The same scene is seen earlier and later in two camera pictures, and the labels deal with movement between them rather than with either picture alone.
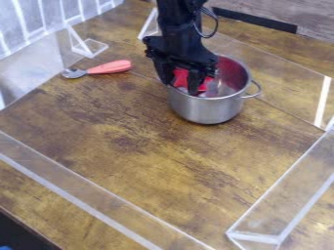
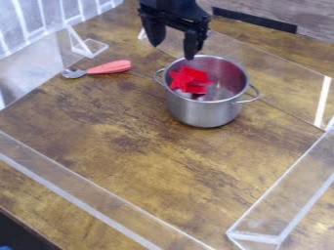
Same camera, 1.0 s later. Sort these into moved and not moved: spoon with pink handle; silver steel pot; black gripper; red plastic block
Moved: black gripper
Not moved: red plastic block; spoon with pink handle; silver steel pot
